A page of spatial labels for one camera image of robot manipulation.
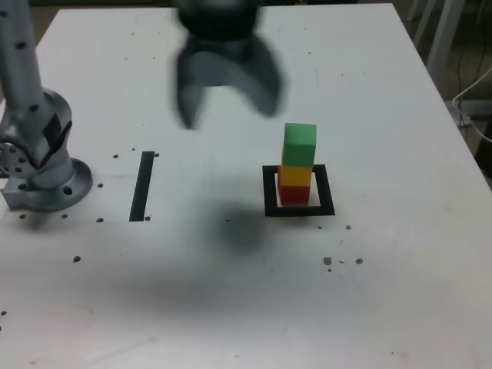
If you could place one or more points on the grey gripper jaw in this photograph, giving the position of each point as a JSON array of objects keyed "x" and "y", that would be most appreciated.
[
  {"x": 257, "y": 80},
  {"x": 184, "y": 96}
]

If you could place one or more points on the white furniture leg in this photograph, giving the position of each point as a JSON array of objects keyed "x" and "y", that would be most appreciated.
[
  {"x": 442, "y": 34},
  {"x": 424, "y": 17}
]

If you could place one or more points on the green cube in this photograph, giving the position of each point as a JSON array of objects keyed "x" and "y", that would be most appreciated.
[{"x": 300, "y": 148}]

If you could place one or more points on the black tape strip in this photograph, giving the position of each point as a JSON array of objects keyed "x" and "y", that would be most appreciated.
[{"x": 140, "y": 192}]

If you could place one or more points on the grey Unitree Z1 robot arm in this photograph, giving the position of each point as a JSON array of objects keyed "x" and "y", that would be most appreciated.
[{"x": 42, "y": 115}]

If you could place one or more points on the red cube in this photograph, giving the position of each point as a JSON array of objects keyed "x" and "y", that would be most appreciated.
[{"x": 294, "y": 195}]

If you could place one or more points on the black tape square outline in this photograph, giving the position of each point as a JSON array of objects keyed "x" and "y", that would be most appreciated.
[{"x": 270, "y": 192}]

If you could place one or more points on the yellow cube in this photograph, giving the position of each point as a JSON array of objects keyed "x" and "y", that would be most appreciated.
[{"x": 296, "y": 176}]

